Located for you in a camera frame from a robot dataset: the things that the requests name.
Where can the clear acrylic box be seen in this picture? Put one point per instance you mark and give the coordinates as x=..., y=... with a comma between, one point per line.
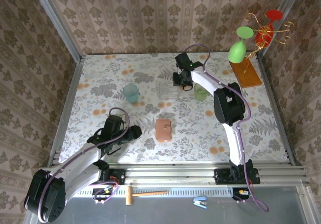
x=168, y=91

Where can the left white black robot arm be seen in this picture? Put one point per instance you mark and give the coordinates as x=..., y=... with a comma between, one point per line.
x=80, y=178

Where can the green plastic cup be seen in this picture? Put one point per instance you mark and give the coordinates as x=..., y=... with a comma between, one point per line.
x=200, y=94

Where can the teal plastic cup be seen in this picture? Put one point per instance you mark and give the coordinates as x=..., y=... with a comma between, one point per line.
x=131, y=94

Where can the wooden mallet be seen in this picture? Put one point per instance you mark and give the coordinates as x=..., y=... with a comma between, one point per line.
x=129, y=195

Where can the green plastic wine glass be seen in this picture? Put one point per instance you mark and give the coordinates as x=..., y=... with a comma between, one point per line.
x=237, y=50

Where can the grey metal panel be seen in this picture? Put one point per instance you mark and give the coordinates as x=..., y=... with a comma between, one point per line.
x=175, y=214

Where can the blue stapler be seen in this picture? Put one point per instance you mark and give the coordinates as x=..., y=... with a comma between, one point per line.
x=200, y=199

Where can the red plastic wine glass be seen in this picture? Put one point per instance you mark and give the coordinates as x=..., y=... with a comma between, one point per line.
x=273, y=15

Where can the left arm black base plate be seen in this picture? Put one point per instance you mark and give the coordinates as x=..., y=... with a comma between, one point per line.
x=118, y=176

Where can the aluminium rail frame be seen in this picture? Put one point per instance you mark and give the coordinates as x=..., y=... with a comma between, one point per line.
x=170, y=175

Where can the aluminium table side rail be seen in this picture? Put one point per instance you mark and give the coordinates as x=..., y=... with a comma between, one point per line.
x=276, y=108
x=67, y=108

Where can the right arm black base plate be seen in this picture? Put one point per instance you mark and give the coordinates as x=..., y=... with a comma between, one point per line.
x=220, y=176

